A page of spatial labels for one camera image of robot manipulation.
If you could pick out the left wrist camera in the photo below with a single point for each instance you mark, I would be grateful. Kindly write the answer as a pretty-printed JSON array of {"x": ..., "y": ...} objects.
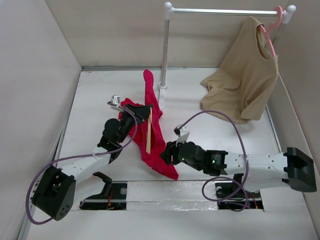
[{"x": 115, "y": 103}]

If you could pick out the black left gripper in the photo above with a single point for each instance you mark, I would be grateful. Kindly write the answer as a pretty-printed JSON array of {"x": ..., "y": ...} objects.
[{"x": 141, "y": 112}]

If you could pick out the beige t shirt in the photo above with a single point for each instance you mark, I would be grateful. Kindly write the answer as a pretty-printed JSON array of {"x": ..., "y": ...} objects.
[{"x": 242, "y": 85}]

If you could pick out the red t shirt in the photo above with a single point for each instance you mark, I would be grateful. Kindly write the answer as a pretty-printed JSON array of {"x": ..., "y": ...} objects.
[{"x": 158, "y": 144}]

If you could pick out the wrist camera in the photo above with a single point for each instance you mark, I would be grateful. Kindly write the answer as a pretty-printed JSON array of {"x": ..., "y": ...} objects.
[
  {"x": 182, "y": 133},
  {"x": 115, "y": 103}
]

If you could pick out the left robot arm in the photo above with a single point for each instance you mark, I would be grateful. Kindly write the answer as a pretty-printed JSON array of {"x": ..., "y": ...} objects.
[{"x": 53, "y": 189}]

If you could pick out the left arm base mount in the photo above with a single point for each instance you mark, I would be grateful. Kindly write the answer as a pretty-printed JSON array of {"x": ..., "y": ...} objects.
[{"x": 113, "y": 196}]

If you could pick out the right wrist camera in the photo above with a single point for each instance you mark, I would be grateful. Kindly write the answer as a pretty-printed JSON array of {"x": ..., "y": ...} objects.
[{"x": 182, "y": 133}]

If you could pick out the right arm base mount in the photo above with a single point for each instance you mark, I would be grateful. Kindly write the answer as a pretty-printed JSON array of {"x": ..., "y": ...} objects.
[{"x": 235, "y": 203}]

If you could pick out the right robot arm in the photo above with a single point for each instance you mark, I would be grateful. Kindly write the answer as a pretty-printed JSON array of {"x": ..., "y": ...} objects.
[{"x": 293, "y": 167}]

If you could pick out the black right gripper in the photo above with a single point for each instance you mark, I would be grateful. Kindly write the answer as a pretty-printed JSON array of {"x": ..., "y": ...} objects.
[{"x": 171, "y": 148}]

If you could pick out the white clothes rack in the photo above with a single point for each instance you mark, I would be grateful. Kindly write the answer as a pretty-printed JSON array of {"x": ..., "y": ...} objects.
[{"x": 271, "y": 34}]

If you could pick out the beige plastic hanger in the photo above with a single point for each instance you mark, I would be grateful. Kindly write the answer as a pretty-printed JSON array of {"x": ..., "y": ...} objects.
[{"x": 149, "y": 132}]

